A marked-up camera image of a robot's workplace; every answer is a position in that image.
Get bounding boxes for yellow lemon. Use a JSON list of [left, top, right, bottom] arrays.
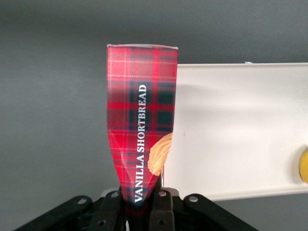
[[297, 148, 308, 184]]

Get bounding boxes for beige plastic tray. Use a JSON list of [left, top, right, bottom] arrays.
[[162, 61, 308, 202]]

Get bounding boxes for red tartan cookie box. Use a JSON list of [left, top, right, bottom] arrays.
[[106, 43, 180, 217]]

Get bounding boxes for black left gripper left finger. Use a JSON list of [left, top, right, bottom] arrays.
[[88, 189, 126, 231]]

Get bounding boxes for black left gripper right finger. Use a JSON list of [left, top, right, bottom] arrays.
[[148, 189, 175, 231]]

